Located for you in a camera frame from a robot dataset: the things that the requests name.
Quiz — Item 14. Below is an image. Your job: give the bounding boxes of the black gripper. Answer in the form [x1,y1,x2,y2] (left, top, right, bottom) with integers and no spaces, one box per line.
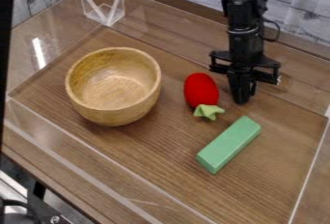
[209,28,281,103]

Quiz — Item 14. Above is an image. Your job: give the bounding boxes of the red plush fruit green leaf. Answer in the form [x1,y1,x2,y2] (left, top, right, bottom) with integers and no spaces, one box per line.
[185,72,225,121]

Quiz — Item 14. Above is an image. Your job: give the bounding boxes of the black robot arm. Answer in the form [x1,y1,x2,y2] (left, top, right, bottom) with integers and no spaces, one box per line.
[209,0,281,104]

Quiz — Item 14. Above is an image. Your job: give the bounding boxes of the green rectangular block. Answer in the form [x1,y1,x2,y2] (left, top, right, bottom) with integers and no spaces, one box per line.
[197,116,262,174]

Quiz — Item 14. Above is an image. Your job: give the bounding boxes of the light wooden bowl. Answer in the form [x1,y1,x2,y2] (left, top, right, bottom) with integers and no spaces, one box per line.
[65,47,162,126]

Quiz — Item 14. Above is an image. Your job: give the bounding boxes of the black table leg clamp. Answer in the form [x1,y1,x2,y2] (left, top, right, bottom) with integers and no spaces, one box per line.
[27,182,74,224]

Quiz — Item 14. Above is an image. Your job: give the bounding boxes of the clear acrylic corner bracket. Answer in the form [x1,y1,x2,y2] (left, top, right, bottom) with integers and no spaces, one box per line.
[81,0,126,27]

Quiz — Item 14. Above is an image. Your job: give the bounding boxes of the clear acrylic tray wall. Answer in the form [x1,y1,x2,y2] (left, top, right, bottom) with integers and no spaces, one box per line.
[4,97,217,224]

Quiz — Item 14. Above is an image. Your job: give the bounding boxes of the black cable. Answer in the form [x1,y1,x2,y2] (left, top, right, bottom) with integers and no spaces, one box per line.
[0,198,31,224]

